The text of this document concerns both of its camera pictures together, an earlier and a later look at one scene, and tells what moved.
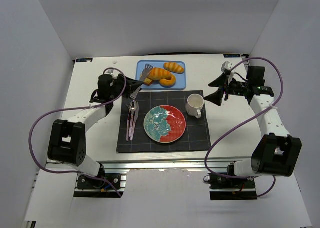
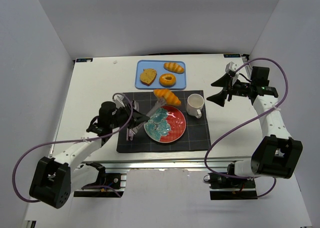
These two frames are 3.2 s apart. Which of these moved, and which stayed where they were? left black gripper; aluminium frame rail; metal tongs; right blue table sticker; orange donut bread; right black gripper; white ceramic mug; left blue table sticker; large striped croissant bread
Moved: large striped croissant bread; left black gripper; metal tongs
Stayed: left blue table sticker; orange donut bread; right blue table sticker; aluminium frame rail; white ceramic mug; right black gripper
